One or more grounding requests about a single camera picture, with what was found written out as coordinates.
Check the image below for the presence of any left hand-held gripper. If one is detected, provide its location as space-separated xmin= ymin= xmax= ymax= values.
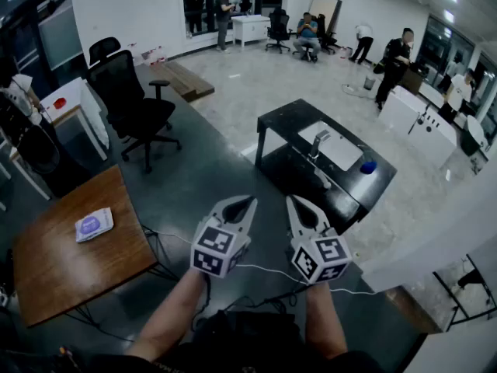
xmin=189 ymin=195 xmax=259 ymax=280

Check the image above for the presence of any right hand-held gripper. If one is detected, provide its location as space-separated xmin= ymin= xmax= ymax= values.
xmin=286 ymin=194 xmax=353 ymax=285

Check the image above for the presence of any white purple wipes packet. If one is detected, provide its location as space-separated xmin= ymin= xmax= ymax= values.
xmin=75 ymin=207 xmax=115 ymax=244

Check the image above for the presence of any person's right forearm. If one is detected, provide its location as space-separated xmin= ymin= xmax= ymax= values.
xmin=304 ymin=283 xmax=349 ymax=360

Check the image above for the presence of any person's left forearm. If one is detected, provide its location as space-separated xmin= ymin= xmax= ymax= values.
xmin=126 ymin=268 xmax=211 ymax=361

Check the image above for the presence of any white sink basin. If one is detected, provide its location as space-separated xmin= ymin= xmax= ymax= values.
xmin=297 ymin=120 xmax=364 ymax=172

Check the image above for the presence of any silver faucet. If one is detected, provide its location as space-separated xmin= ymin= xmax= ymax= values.
xmin=308 ymin=129 xmax=332 ymax=160

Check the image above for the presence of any black table with sink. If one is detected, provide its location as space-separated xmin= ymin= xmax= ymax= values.
xmin=255 ymin=98 xmax=398 ymax=235

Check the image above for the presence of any person's black shirt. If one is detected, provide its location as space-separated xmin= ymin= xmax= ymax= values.
xmin=0 ymin=309 xmax=389 ymax=373

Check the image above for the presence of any white bathtub unit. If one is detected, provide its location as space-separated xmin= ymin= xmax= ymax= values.
xmin=377 ymin=85 xmax=459 ymax=169

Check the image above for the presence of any stack of wooden planks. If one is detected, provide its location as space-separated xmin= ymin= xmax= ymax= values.
xmin=149 ymin=60 xmax=216 ymax=103

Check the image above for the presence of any black mesh office chair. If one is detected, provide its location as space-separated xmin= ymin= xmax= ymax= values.
xmin=85 ymin=36 xmax=183 ymax=175

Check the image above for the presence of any brown wooden table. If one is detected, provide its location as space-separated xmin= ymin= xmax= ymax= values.
xmin=12 ymin=164 xmax=158 ymax=329

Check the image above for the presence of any white cabinet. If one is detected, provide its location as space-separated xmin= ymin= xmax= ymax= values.
xmin=231 ymin=13 xmax=272 ymax=47

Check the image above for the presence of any large black bag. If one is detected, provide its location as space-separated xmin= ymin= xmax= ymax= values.
xmin=18 ymin=124 xmax=91 ymax=198

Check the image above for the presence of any white table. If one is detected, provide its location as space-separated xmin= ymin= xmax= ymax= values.
xmin=40 ymin=76 xmax=110 ymax=162

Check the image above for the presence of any leaning whiteboard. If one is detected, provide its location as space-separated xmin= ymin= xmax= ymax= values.
xmin=308 ymin=0 xmax=343 ymax=35

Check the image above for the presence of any white cable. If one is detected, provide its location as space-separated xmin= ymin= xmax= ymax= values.
xmin=146 ymin=227 xmax=378 ymax=297

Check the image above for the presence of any black metal frame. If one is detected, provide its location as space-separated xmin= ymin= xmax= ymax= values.
xmin=432 ymin=253 xmax=497 ymax=332

